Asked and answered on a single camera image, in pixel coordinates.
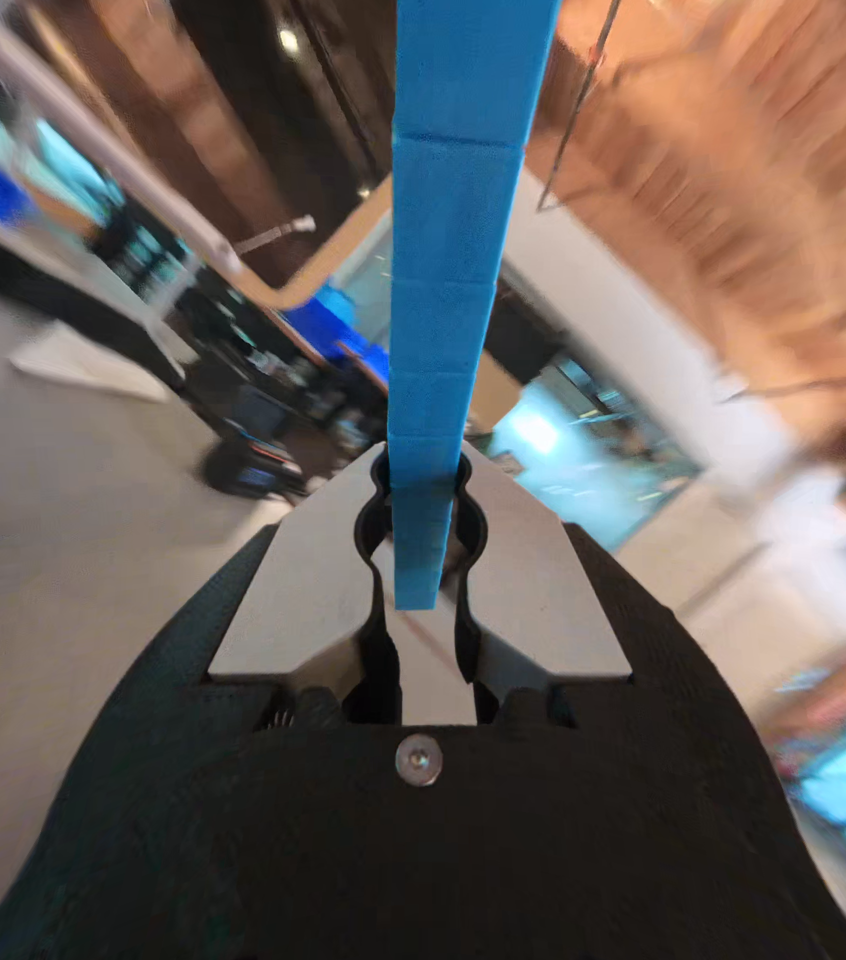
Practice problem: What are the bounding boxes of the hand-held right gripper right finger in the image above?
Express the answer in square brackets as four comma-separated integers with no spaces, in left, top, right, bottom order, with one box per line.
[453,442,634,725]

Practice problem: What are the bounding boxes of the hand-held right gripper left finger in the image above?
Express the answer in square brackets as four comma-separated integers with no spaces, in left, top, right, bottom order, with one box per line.
[207,442,403,727]

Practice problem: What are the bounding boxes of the blue foam strip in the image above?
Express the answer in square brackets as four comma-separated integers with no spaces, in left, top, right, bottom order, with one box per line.
[385,0,564,611]

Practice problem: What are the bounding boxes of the black charger case with display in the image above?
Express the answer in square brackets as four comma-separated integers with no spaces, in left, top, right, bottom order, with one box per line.
[198,435,306,501]

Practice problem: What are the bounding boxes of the small blue bin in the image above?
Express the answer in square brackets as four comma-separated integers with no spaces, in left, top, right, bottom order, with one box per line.
[284,285,394,393]

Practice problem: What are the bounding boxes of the white mirror stand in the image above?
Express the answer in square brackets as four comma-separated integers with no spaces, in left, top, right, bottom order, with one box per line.
[0,30,246,406]

